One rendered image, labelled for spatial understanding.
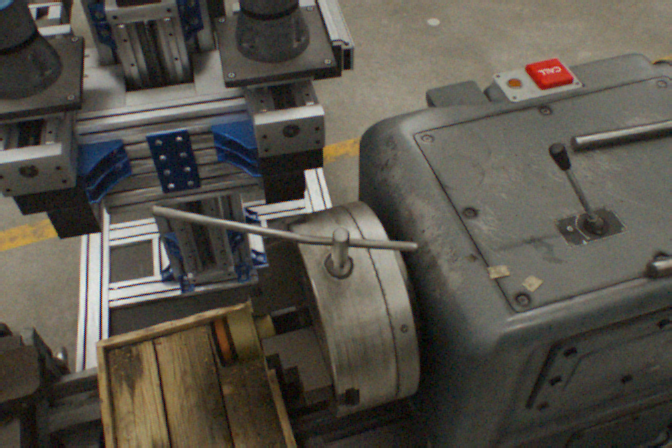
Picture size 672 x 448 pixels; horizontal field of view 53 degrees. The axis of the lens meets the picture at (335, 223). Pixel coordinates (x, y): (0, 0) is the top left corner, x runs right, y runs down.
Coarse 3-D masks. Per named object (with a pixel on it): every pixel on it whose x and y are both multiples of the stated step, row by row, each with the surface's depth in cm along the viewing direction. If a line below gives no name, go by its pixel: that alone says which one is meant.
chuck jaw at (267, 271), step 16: (288, 224) 102; (272, 240) 101; (272, 256) 100; (288, 256) 100; (272, 272) 100; (288, 272) 101; (256, 288) 104; (272, 288) 101; (288, 288) 102; (256, 304) 101; (272, 304) 102; (288, 304) 102
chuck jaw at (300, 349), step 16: (288, 336) 101; (304, 336) 101; (272, 352) 99; (288, 352) 99; (304, 352) 99; (320, 352) 99; (272, 368) 101; (288, 368) 97; (304, 368) 97; (320, 368) 97; (304, 384) 95; (320, 384) 95; (320, 400) 97; (336, 400) 97; (352, 400) 97
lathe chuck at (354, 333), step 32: (320, 224) 98; (352, 224) 97; (320, 256) 93; (352, 256) 93; (320, 288) 91; (352, 288) 91; (320, 320) 91; (352, 320) 91; (384, 320) 92; (352, 352) 91; (384, 352) 92; (352, 384) 93; (384, 384) 95
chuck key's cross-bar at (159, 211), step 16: (160, 208) 83; (208, 224) 84; (224, 224) 84; (240, 224) 85; (288, 240) 86; (304, 240) 87; (320, 240) 87; (352, 240) 87; (368, 240) 87; (384, 240) 87
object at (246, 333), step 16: (224, 320) 102; (240, 320) 101; (256, 320) 102; (272, 320) 102; (224, 336) 100; (240, 336) 99; (256, 336) 99; (272, 336) 101; (224, 352) 100; (240, 352) 100; (256, 352) 101
